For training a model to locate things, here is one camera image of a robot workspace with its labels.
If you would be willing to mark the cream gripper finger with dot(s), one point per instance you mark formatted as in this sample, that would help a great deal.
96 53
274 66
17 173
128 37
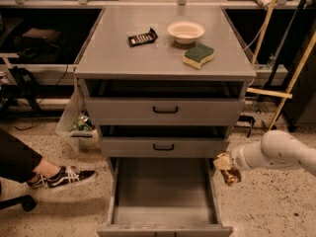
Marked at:
222 162

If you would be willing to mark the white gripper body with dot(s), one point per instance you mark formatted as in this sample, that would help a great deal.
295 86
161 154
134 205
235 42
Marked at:
237 157

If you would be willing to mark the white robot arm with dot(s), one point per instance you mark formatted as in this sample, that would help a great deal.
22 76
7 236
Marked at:
277 149

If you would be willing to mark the grey bottom drawer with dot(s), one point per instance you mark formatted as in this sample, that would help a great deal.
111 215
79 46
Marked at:
163 197

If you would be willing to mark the grey drawer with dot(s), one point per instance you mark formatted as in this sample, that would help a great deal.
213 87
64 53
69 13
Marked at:
163 197
175 141
161 102

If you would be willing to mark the grey drawer cabinet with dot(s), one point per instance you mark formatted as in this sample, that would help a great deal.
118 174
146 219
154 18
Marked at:
109 56

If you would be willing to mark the grey middle drawer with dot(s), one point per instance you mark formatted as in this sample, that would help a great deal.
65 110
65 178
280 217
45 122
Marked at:
175 141

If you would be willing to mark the grey top drawer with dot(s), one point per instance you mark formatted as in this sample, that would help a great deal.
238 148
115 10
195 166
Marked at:
161 102

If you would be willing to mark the green can in bin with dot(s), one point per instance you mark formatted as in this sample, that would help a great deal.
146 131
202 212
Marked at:
83 123

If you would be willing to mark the green yellow sponge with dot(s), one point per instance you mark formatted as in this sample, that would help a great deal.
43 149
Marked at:
199 55

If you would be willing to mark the white bowl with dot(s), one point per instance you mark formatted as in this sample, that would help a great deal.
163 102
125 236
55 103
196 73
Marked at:
185 32

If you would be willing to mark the clear plastic bin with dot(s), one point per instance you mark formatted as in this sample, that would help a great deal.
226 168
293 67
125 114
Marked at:
78 140

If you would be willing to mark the black white sneaker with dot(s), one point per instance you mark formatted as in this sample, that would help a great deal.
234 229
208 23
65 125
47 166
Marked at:
66 177

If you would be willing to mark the black chair base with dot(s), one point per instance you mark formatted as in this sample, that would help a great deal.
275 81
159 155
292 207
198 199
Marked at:
27 202

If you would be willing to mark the person leg black trousers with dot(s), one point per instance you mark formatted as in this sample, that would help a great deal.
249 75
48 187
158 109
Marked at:
20 163

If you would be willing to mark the dark bag on shelf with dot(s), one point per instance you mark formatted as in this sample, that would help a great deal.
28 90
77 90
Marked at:
40 37

